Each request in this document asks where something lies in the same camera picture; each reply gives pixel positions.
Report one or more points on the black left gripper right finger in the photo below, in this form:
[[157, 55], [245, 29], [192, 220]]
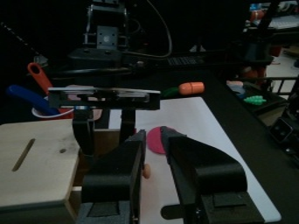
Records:
[[210, 175]]

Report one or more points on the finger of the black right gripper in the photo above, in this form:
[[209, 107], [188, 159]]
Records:
[[128, 125], [83, 131]]

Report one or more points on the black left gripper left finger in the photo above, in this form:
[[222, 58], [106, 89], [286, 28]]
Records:
[[113, 175]]

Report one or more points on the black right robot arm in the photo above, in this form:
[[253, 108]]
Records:
[[103, 43]]

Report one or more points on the small orange drawer knob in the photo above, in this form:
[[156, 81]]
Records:
[[146, 171]]

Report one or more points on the pink dough disc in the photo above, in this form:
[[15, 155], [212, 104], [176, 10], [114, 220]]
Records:
[[156, 141]]

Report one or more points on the light wooden drawer box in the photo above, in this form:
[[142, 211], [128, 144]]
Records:
[[37, 163]]

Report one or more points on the red cup with white rim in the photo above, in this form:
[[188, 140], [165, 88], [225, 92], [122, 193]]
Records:
[[54, 115]]

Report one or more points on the white cutting board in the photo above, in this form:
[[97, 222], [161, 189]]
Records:
[[202, 122]]

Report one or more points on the orange toy carrot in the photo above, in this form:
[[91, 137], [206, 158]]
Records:
[[190, 88]]

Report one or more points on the black device box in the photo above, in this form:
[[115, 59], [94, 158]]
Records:
[[285, 132]]

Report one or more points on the black toy bin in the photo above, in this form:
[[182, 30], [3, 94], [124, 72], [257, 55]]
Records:
[[261, 110]]

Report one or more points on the green toy grapes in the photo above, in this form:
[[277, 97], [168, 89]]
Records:
[[256, 100]]

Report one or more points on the pink and blue toy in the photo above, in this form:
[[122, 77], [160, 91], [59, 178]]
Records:
[[236, 88]]

